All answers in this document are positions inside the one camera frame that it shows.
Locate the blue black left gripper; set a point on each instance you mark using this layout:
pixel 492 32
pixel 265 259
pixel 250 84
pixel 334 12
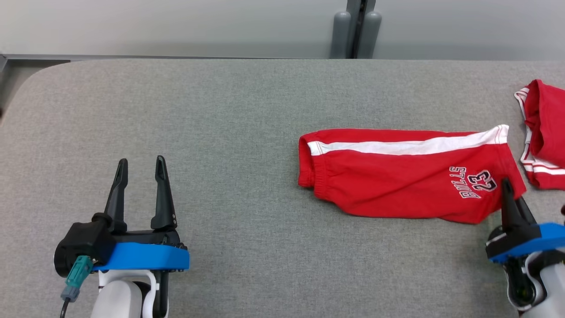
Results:
pixel 145 256

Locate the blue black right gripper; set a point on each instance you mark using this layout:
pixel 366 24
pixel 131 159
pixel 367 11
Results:
pixel 529 243

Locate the red white basketball jersey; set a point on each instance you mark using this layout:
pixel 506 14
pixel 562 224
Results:
pixel 549 119

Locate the red shorts with white stripe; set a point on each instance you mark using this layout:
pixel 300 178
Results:
pixel 397 185

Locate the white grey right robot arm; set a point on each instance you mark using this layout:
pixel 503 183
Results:
pixel 551 287

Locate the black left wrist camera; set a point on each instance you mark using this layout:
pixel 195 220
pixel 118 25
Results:
pixel 88 238

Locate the teal left camera connector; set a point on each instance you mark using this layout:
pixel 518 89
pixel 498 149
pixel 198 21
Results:
pixel 79 269

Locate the grey partition post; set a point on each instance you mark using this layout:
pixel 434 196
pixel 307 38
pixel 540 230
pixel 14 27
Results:
pixel 340 35

